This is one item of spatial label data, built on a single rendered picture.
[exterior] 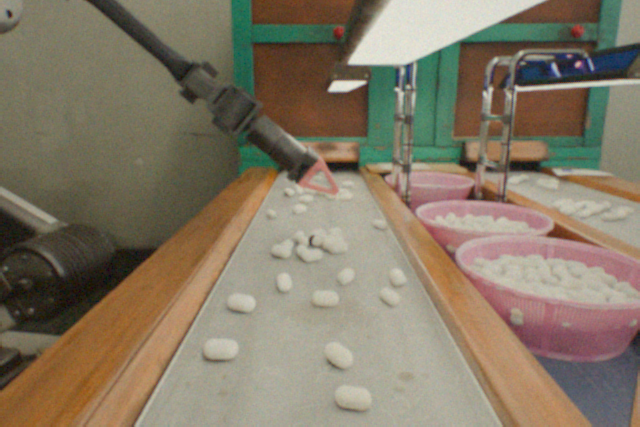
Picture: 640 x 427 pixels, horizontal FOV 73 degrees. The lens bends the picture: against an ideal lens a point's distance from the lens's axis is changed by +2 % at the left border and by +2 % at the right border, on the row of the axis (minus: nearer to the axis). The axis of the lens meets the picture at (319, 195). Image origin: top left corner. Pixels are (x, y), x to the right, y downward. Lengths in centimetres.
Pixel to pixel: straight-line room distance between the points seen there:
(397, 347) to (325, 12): 134
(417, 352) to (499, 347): 8
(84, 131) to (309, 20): 170
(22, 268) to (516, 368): 67
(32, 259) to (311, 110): 112
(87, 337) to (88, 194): 248
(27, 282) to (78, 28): 227
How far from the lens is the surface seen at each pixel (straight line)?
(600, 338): 66
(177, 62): 124
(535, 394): 43
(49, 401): 44
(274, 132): 81
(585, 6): 191
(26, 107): 309
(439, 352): 51
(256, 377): 46
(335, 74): 84
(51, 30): 300
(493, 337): 50
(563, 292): 71
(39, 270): 77
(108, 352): 49
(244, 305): 56
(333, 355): 46
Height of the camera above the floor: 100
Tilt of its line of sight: 12 degrees down
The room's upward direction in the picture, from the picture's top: straight up
